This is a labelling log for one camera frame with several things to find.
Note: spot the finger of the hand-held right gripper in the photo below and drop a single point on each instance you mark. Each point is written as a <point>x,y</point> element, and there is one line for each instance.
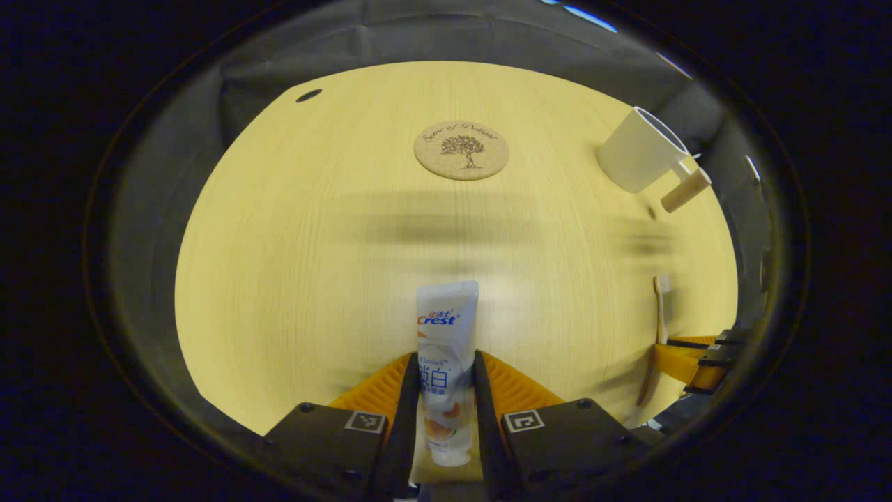
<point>686,366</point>
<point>732,336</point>

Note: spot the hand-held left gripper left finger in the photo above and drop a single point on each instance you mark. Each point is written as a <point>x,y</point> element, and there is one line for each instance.
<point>404,432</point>

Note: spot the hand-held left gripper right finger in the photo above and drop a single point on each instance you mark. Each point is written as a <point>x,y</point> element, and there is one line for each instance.
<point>488,432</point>

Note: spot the wooden toothbrush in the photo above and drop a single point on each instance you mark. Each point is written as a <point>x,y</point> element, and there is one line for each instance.
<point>660,314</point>

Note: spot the white toothpaste tube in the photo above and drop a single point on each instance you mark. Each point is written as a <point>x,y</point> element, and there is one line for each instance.
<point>446,348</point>

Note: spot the round cork coaster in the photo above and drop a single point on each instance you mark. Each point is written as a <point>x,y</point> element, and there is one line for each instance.
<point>461,150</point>

